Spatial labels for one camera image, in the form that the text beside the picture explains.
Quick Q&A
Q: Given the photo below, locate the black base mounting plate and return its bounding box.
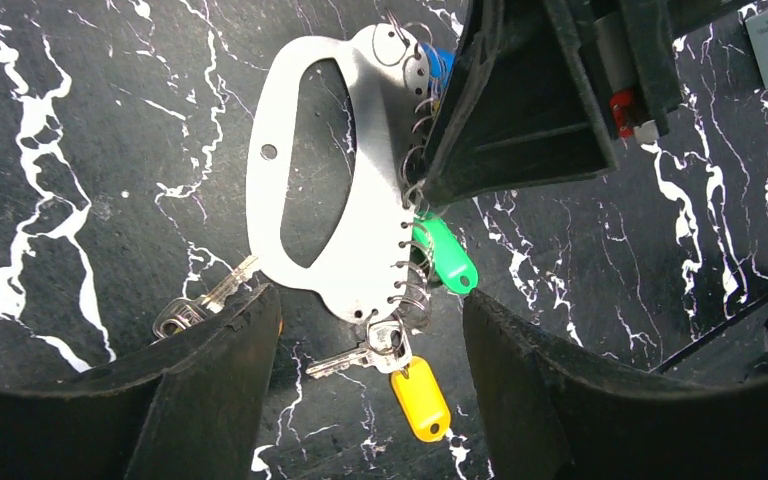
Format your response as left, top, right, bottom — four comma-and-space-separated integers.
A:
653, 294, 768, 386

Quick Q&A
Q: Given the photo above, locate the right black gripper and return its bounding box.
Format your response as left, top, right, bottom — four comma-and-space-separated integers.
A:
421, 1, 747, 205

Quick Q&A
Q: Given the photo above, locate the green key tag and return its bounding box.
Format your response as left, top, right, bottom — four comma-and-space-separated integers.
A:
413, 215, 479, 295

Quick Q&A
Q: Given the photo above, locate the silver key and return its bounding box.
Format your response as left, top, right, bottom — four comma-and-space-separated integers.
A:
152, 255, 260, 339

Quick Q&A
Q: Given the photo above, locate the blue key tag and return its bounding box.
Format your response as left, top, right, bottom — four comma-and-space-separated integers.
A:
421, 43, 455, 95

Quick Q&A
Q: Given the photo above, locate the yellow key tag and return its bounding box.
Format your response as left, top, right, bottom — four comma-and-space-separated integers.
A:
390, 356, 451, 443

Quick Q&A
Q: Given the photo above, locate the silver metal keyring plate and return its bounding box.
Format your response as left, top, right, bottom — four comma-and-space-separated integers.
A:
245, 18, 430, 324

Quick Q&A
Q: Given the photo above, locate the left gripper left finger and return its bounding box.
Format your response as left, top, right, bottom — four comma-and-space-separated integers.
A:
0, 285, 282, 479

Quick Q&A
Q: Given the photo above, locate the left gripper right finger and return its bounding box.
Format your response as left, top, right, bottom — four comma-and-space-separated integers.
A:
463, 290, 768, 479

